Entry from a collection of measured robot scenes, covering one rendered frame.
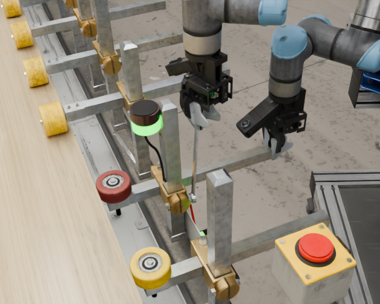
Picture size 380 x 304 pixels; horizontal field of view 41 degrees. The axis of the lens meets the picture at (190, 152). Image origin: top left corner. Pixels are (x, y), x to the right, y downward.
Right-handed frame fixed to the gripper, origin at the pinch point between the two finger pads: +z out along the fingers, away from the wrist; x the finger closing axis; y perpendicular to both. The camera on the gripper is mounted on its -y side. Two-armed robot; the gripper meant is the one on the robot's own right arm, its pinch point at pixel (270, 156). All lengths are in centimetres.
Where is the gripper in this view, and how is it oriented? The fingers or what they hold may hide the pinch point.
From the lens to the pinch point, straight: 134.4
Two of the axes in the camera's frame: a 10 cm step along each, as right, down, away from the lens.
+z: 0.3, 7.6, 6.5
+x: -3.9, -5.9, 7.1
